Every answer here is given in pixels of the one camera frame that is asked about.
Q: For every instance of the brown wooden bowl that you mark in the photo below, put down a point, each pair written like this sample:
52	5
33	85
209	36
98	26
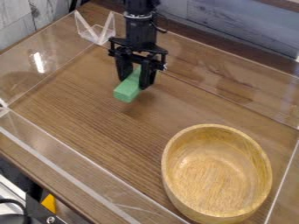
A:
216	174

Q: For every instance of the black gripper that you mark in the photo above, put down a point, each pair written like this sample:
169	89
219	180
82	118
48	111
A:
137	48

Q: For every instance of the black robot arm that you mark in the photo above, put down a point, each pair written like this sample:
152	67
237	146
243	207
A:
140	8

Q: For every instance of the green rectangular block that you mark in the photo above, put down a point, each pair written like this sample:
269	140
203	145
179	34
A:
126	90

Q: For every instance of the yellow black machine base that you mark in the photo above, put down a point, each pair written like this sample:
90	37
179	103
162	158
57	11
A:
20	209

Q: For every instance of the clear acrylic corner bracket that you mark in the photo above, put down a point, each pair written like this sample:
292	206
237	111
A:
96	33

